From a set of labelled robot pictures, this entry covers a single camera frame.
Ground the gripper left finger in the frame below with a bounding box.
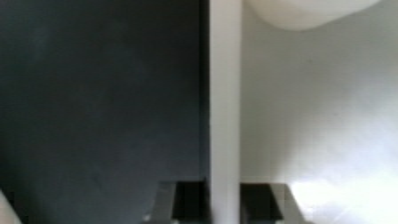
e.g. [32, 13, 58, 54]
[140, 181, 209, 224]

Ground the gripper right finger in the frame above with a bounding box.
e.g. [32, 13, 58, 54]
[240, 183, 305, 224]

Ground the white square table top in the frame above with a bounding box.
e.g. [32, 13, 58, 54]
[209, 0, 398, 224]

